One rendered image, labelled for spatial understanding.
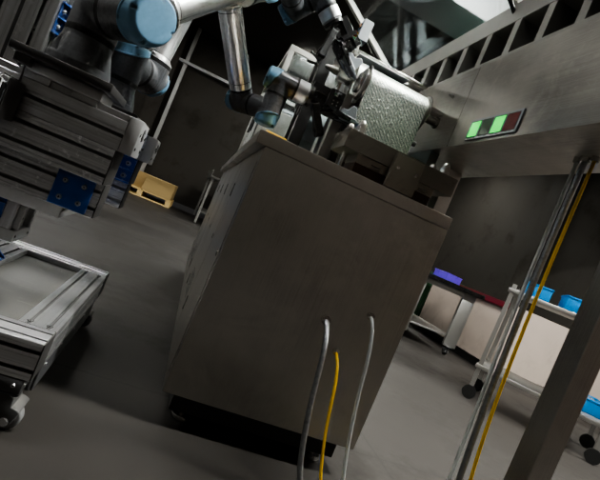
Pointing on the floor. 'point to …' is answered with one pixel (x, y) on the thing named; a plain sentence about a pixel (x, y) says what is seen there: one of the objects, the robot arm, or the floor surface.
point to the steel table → (205, 195)
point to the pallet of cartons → (146, 183)
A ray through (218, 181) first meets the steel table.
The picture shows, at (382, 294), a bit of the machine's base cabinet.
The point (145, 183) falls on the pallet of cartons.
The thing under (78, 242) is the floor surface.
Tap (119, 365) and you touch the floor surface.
